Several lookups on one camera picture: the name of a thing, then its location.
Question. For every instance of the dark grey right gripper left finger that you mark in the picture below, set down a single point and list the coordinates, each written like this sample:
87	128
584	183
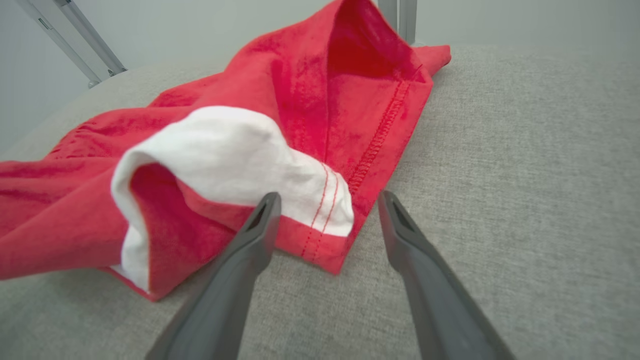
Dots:
220	310

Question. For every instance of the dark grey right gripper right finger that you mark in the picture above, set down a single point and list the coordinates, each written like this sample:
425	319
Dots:
445	315

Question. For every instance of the red jersey with white sleeves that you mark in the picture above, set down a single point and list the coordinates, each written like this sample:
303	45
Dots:
225	150

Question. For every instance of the grey metal partition frame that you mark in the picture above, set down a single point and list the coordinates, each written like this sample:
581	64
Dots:
82	50

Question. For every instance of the grey double partition post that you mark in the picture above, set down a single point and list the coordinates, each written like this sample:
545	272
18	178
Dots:
407	20

